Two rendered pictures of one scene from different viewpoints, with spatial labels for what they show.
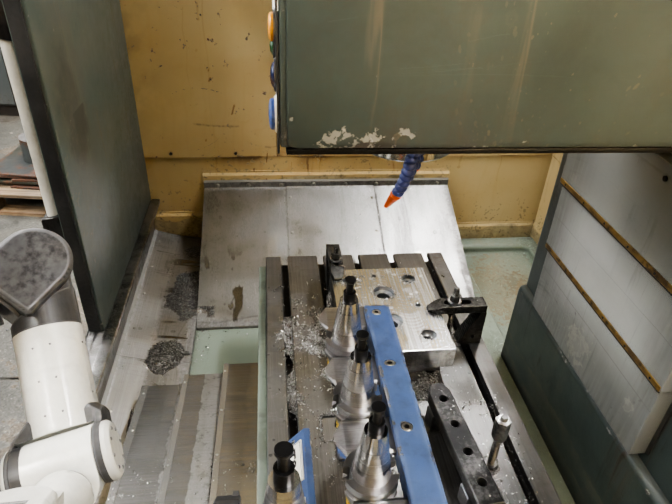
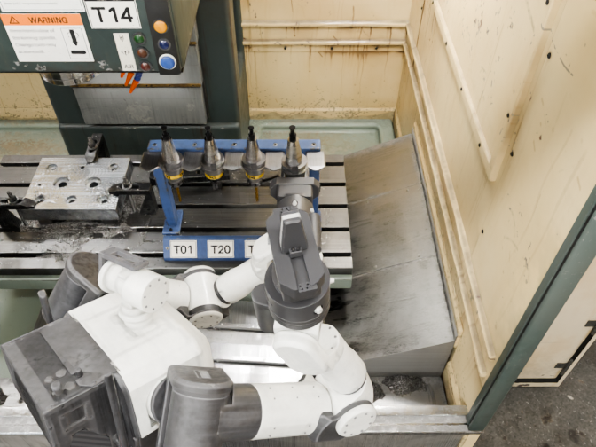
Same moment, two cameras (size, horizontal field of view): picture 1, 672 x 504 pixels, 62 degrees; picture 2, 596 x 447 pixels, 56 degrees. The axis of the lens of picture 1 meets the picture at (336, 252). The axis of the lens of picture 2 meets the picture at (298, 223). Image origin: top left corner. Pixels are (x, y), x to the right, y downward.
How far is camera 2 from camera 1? 1.15 m
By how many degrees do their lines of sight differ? 61
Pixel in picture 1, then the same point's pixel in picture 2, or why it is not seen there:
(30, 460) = (206, 298)
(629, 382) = (183, 98)
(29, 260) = (93, 268)
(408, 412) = (226, 143)
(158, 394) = not seen: hidden behind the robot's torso
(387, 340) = (178, 143)
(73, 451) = (206, 279)
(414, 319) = (97, 171)
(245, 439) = not seen: hidden behind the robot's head
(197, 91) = not seen: outside the picture
